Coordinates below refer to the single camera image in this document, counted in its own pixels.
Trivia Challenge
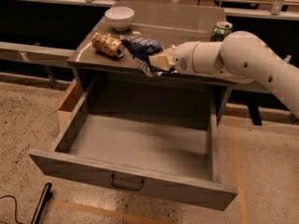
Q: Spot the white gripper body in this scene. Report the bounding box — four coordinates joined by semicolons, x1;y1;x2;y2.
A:
172;42;199;75

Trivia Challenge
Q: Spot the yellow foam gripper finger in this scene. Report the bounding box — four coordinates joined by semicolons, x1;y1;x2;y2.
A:
149;53;175;71

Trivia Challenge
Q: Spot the blue chip bag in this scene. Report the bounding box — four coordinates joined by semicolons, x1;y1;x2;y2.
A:
121;35;175;77

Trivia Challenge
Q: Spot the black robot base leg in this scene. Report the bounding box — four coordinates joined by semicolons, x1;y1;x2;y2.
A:
30;182;52;224

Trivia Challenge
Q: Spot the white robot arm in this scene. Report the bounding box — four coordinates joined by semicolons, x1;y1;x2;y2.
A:
149;31;299;116

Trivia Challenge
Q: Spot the grey cabinet with glossy top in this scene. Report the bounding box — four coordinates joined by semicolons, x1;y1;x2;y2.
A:
68;1;232;128

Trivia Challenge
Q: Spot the open grey top drawer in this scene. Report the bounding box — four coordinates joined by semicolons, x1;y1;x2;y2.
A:
28;75;239;212

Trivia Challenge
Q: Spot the green soda can upright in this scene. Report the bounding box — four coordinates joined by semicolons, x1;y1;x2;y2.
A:
210;21;233;42

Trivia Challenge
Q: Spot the white bowl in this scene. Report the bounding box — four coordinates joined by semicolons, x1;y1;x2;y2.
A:
105;7;135;31

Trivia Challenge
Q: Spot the gold crushed can lying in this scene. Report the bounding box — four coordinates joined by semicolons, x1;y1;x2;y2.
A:
92;33;124;58

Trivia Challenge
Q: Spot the long grey shelf bench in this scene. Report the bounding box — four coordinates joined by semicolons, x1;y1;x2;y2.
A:
0;42;74;68

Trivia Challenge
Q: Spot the black drawer handle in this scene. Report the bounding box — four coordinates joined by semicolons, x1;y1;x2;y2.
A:
109;175;144;191

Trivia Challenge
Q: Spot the black cable on floor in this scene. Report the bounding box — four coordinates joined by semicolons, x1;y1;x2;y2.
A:
0;194;24;224

